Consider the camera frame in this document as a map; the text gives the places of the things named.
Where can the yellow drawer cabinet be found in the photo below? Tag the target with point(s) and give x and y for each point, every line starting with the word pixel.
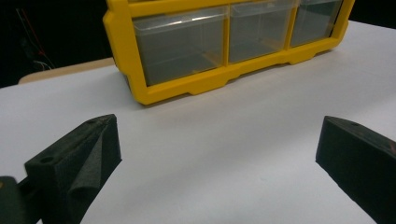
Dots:
pixel 124 46

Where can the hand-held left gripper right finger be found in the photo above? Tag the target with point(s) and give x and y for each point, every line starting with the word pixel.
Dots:
pixel 358 161

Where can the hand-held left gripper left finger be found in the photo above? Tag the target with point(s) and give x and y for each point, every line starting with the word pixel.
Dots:
pixel 77 161

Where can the clear plastic drawer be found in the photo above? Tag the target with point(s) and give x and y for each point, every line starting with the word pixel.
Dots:
pixel 179 46
pixel 313 23
pixel 258 32

